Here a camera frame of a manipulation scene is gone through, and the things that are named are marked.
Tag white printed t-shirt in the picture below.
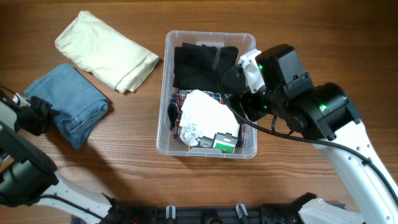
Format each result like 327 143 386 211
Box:
178 90 240 154

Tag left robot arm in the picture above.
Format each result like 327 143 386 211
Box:
1 86 127 223

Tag blue jeans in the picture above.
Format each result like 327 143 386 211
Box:
24 63 108 149

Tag black camera cable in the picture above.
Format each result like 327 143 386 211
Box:
217 67 398 203
40 194 108 218

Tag black garment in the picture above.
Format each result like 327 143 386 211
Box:
173 42 246 93

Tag cream cloth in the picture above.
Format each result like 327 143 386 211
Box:
55 11 159 93

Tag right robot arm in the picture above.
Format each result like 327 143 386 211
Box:
224 44 397 223

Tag right black camera cable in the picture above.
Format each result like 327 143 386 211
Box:
217 67 398 203

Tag left black camera cable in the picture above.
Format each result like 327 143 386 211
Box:
40 194 108 218

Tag clear plastic storage bin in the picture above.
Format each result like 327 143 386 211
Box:
156 30 257 159

